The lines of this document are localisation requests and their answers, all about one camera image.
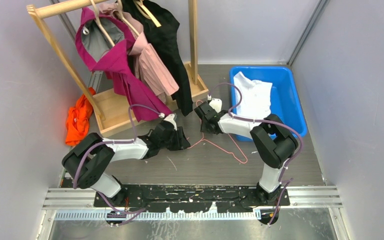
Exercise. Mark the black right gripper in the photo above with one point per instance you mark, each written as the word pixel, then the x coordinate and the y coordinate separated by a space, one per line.
pixel 205 130

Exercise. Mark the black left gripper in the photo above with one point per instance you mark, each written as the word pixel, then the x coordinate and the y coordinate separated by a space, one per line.
pixel 181 143

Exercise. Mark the pink wire hanger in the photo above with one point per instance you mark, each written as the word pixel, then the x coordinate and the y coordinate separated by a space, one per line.
pixel 203 140

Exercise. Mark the white skirt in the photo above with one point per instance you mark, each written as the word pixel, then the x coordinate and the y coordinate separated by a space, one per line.
pixel 256 97

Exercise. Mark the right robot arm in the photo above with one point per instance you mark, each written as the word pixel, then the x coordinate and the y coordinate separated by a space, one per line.
pixel 276 143

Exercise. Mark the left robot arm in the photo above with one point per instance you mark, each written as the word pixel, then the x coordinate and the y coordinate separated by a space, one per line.
pixel 87 162

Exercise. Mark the wooden hanger under black garment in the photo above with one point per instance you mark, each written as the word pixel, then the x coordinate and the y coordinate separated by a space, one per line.
pixel 146 12

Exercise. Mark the wooden hanger under magenta dress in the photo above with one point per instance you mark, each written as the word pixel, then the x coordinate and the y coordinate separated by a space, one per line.
pixel 99 24

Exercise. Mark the wooden hanger under pink garment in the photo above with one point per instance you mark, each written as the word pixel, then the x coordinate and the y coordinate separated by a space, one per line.
pixel 121 16

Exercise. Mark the wooden clothes rack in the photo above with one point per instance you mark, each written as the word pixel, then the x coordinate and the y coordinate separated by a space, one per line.
pixel 111 109

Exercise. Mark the pink pleated garment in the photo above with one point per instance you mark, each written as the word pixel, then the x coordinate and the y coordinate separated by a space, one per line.
pixel 146 65

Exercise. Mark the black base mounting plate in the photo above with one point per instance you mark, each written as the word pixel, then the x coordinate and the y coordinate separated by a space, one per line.
pixel 182 202

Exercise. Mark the blue plastic bin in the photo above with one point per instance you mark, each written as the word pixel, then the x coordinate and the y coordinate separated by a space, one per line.
pixel 285 102

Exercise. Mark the orange cloth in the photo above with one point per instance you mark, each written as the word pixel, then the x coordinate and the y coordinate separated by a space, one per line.
pixel 78 121

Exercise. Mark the black garment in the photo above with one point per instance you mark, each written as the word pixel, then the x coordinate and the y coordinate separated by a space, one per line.
pixel 165 42

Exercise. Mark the magenta dress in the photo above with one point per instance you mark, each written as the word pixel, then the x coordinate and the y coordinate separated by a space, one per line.
pixel 98 55

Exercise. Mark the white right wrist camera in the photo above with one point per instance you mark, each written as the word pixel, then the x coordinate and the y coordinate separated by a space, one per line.
pixel 215 103

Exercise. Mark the aluminium rail frame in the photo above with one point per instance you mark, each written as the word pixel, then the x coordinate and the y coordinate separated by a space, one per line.
pixel 70 204

